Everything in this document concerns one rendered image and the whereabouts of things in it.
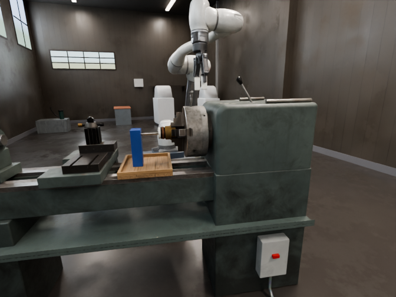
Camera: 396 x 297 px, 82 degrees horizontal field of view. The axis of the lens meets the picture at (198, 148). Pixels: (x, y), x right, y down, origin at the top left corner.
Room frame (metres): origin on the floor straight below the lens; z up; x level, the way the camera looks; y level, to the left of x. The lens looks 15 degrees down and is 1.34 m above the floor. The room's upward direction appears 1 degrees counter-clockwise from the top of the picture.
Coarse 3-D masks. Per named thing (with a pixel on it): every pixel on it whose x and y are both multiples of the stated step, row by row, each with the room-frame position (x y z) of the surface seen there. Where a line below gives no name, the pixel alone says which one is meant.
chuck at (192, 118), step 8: (184, 112) 1.32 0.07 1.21; (192, 112) 1.31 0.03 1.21; (184, 120) 1.33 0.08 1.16; (192, 120) 1.27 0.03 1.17; (200, 120) 1.28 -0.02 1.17; (184, 128) 1.35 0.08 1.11; (192, 128) 1.25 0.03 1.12; (200, 128) 1.26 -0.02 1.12; (192, 136) 1.24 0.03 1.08; (200, 136) 1.25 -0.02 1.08; (184, 144) 1.38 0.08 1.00; (192, 144) 1.25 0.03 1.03; (200, 144) 1.26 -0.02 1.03; (184, 152) 1.39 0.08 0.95; (192, 152) 1.28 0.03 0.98; (200, 152) 1.29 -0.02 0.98
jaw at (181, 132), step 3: (177, 129) 1.30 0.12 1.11; (180, 129) 1.26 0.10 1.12; (183, 129) 1.26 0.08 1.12; (186, 129) 1.26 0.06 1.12; (189, 129) 1.25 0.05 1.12; (171, 132) 1.32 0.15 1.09; (174, 132) 1.32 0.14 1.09; (177, 132) 1.30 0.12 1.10; (180, 132) 1.26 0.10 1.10; (183, 132) 1.26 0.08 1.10; (186, 132) 1.27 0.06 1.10; (189, 132) 1.25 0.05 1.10; (171, 135) 1.32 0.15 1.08; (174, 135) 1.32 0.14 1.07; (177, 135) 1.30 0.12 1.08; (180, 135) 1.25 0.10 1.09; (183, 135) 1.26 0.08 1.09; (186, 135) 1.26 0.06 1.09; (189, 135) 1.25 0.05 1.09
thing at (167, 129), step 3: (165, 126) 1.37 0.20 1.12; (168, 126) 1.37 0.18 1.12; (162, 129) 1.35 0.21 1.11; (165, 129) 1.34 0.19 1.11; (168, 129) 1.35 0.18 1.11; (171, 129) 1.36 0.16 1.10; (174, 129) 1.36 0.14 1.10; (162, 132) 1.34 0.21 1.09; (165, 132) 1.34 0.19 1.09; (168, 132) 1.34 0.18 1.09; (162, 135) 1.34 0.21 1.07; (165, 135) 1.34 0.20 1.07; (168, 135) 1.34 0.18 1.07; (162, 138) 1.35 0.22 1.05; (168, 138) 1.35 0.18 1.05
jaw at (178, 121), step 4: (176, 112) 1.46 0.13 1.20; (180, 112) 1.46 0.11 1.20; (176, 116) 1.44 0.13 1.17; (180, 116) 1.44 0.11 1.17; (176, 120) 1.42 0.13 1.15; (180, 120) 1.42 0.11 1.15; (172, 124) 1.40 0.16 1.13; (176, 124) 1.40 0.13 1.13; (180, 124) 1.40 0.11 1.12; (176, 128) 1.41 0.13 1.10; (180, 128) 1.42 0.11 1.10
